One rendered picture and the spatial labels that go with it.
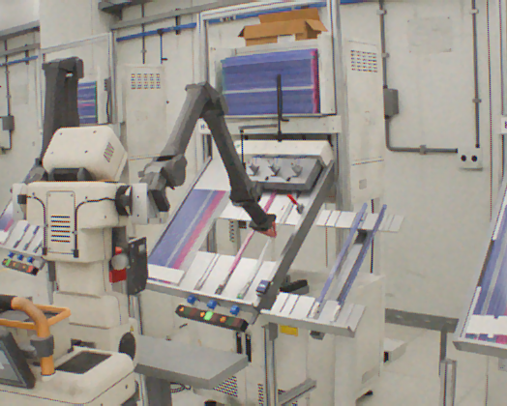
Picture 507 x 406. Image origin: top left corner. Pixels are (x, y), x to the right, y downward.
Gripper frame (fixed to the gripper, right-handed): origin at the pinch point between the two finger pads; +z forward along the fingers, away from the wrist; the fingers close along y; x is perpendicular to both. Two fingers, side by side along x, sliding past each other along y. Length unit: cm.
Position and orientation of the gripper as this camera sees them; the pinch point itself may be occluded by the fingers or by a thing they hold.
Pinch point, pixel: (273, 235)
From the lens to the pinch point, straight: 253.6
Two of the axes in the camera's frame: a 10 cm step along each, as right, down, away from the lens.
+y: -7.5, -0.1, 6.6
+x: -4.4, 7.6, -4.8
